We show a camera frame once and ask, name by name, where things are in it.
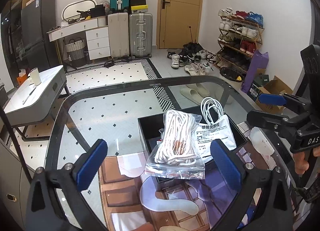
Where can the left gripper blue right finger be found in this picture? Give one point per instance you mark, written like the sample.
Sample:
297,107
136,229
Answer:
273,211

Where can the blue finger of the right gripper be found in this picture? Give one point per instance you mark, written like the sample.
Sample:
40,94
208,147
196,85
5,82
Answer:
274,122
273,100

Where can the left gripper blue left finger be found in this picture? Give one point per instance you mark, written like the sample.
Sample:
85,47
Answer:
44,210

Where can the white medicine packet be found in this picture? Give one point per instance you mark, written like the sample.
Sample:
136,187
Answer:
206,133

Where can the person's right hand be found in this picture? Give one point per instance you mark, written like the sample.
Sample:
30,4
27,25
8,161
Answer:
301,164

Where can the brown cardboard box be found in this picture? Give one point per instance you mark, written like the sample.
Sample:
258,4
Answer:
275,87

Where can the grey side cabinet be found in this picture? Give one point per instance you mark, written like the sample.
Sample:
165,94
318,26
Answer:
11,174

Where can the purple yoga mat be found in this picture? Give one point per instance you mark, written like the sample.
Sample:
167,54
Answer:
258,61

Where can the black cardboard box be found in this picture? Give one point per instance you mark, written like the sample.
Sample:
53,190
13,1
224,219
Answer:
170,142

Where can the wooden shoe rack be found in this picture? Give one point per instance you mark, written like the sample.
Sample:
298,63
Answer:
241,34

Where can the cream slippers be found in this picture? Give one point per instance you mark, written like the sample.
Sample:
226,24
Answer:
195,92

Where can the pile of shoes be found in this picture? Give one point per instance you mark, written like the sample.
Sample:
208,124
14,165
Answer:
193,59

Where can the anime print table mat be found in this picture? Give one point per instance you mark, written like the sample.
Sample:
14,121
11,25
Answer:
131,198

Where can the white coffee table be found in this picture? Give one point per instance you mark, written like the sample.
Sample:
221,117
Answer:
31,103

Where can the wooden door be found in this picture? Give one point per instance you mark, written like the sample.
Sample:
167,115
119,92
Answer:
178,22

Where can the white cup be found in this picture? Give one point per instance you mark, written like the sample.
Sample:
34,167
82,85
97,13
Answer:
35,76

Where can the silver suitcase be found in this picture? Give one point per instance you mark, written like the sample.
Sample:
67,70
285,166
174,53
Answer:
140,35

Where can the wicker laundry basket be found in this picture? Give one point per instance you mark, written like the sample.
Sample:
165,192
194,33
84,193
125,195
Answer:
76,52

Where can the beige suitcase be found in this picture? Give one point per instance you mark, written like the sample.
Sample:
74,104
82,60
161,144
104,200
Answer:
118,30

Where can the black glass cabinet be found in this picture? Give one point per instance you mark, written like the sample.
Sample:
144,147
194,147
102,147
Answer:
12,40

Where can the white dressing desk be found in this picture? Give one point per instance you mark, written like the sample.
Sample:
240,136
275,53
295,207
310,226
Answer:
94,33

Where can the black refrigerator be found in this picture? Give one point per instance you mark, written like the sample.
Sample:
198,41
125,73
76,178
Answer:
38,18

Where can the oval mirror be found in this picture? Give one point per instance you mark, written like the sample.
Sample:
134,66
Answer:
72,10

